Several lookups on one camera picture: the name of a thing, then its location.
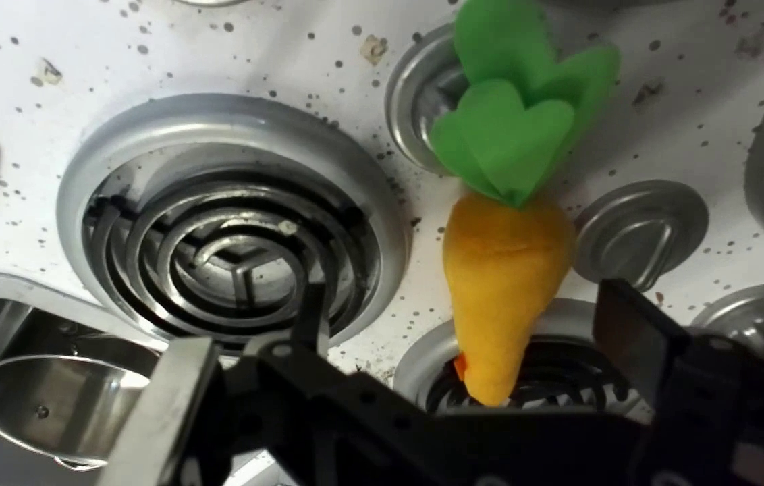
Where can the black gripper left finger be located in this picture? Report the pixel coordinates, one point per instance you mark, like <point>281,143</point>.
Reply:
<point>151,448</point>

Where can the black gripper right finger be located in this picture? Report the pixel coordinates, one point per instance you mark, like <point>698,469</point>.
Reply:
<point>694,387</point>

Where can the silver metal bowl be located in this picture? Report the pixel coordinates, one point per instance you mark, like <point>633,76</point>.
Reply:
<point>69,410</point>

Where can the silver stove knob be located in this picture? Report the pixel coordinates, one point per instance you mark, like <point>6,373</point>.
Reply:
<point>421,87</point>
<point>641,230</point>

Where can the toy kitchen sink basin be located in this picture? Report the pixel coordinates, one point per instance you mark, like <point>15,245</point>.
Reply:
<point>41,321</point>

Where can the black coil stove burner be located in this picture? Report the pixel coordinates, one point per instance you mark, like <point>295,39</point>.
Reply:
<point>226,215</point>

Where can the orange carrot plush toy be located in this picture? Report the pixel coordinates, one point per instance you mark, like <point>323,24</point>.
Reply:
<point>508,245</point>

